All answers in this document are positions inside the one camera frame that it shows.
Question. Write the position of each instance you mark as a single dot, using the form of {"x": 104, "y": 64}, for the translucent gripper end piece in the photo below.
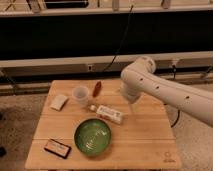
{"x": 130, "y": 94}

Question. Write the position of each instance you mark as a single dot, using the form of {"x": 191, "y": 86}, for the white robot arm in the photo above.
{"x": 139, "y": 77}

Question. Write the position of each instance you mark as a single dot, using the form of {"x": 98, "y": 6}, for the reddish brown sausage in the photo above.
{"x": 97, "y": 89}

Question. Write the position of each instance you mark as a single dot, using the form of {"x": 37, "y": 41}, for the white bottle lying down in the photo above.
{"x": 107, "y": 113}

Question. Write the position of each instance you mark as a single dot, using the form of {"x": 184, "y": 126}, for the clear plastic cup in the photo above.
{"x": 81, "y": 95}

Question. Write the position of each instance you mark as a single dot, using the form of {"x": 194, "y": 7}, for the wooden folding table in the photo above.
{"x": 69, "y": 137}

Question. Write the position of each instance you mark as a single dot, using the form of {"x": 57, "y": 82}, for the green glass bowl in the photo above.
{"x": 92, "y": 137}

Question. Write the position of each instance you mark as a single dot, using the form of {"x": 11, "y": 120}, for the white sponge block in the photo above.
{"x": 58, "y": 102}

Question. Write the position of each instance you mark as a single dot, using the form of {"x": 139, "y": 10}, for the black and orange box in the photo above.
{"x": 57, "y": 148}

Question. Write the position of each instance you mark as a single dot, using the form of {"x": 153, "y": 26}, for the white wall outlet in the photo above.
{"x": 90, "y": 68}

